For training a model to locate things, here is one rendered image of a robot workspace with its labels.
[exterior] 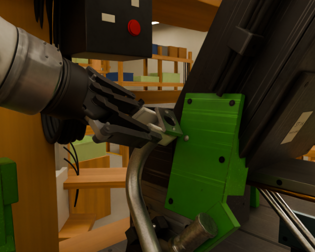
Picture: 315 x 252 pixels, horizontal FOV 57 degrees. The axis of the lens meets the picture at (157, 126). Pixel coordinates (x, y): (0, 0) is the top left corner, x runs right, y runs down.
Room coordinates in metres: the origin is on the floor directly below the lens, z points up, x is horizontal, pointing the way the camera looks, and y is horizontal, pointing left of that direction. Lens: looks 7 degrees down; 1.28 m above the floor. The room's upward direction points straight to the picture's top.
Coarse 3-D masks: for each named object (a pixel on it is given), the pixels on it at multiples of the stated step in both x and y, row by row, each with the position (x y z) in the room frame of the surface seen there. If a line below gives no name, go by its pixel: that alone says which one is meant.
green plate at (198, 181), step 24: (192, 96) 0.51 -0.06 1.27; (216, 96) 0.48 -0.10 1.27; (240, 96) 0.44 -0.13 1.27; (192, 120) 0.50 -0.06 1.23; (216, 120) 0.46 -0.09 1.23; (240, 120) 0.45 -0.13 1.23; (192, 144) 0.49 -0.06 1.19; (216, 144) 0.45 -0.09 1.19; (192, 168) 0.47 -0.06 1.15; (216, 168) 0.44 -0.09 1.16; (240, 168) 0.47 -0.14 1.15; (168, 192) 0.49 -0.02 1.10; (192, 192) 0.46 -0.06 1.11; (216, 192) 0.43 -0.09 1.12; (240, 192) 0.47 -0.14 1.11; (192, 216) 0.45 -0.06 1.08
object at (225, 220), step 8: (216, 208) 0.42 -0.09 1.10; (224, 208) 0.41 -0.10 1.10; (216, 216) 0.41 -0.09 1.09; (224, 216) 0.40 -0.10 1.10; (232, 216) 0.40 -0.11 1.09; (216, 224) 0.41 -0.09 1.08; (224, 224) 0.40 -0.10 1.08; (232, 224) 0.39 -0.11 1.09; (224, 232) 0.40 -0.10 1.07; (232, 232) 0.40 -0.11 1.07; (208, 240) 0.41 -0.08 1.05; (216, 240) 0.40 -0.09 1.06; (200, 248) 0.42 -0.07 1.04; (208, 248) 0.41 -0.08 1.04
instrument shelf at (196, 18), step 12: (156, 0) 0.77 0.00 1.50; (168, 0) 0.77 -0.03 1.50; (180, 0) 0.77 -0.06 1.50; (192, 0) 0.77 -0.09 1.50; (204, 0) 0.78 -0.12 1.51; (216, 0) 0.82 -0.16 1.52; (156, 12) 0.88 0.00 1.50; (168, 12) 0.88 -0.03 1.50; (180, 12) 0.88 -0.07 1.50; (192, 12) 0.88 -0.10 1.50; (204, 12) 0.88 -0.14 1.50; (168, 24) 1.04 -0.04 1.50; (180, 24) 1.04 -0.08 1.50; (192, 24) 1.04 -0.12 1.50; (204, 24) 1.04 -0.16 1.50
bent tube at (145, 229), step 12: (156, 108) 0.50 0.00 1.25; (168, 120) 0.52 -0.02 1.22; (168, 132) 0.48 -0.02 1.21; (180, 132) 0.49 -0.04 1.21; (156, 144) 0.51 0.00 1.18; (132, 156) 0.53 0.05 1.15; (144, 156) 0.52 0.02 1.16; (132, 168) 0.52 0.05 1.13; (132, 180) 0.52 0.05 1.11; (132, 192) 0.51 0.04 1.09; (132, 204) 0.49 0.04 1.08; (144, 204) 0.50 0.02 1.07; (132, 216) 0.48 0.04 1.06; (144, 216) 0.48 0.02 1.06; (144, 228) 0.46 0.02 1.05; (144, 240) 0.44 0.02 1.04; (156, 240) 0.45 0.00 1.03
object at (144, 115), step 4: (140, 108) 0.49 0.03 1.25; (144, 108) 0.48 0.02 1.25; (136, 112) 0.49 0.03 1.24; (140, 112) 0.48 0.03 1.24; (144, 112) 0.49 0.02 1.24; (148, 112) 0.49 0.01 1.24; (152, 112) 0.50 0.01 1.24; (132, 116) 0.49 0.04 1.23; (136, 116) 0.49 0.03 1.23; (140, 116) 0.49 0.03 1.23; (144, 116) 0.49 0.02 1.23; (148, 116) 0.50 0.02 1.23; (152, 116) 0.50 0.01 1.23; (156, 116) 0.51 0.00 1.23; (140, 120) 0.50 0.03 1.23; (144, 120) 0.50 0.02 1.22; (148, 120) 0.51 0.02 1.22; (152, 120) 0.51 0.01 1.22; (156, 120) 0.51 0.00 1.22
